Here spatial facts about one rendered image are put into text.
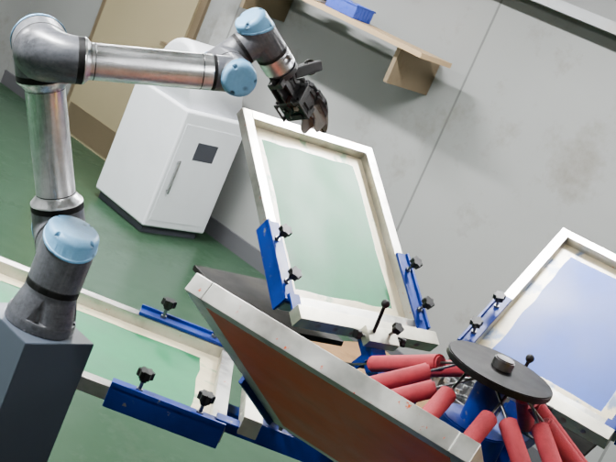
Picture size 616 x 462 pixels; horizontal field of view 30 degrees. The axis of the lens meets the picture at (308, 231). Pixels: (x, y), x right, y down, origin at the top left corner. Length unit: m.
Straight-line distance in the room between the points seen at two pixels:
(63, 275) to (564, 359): 2.07
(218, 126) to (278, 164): 3.69
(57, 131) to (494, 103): 4.65
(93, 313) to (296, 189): 0.91
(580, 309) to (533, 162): 2.58
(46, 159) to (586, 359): 2.17
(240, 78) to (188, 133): 5.11
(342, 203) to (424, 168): 3.09
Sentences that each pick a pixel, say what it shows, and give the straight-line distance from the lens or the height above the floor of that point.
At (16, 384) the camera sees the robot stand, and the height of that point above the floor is 1.10.
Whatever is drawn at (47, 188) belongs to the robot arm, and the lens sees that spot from 2.54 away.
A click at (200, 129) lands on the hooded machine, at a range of 7.52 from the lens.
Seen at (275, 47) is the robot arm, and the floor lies 1.92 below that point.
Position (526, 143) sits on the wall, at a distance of 6.73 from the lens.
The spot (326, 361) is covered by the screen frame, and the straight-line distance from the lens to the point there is 1.93.
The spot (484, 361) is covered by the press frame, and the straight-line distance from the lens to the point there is 3.19.
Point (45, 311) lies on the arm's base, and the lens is 2.46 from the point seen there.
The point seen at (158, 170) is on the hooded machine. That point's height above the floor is 0.43.
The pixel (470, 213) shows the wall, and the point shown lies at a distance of 6.87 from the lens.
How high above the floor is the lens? 2.17
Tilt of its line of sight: 13 degrees down
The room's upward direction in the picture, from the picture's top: 24 degrees clockwise
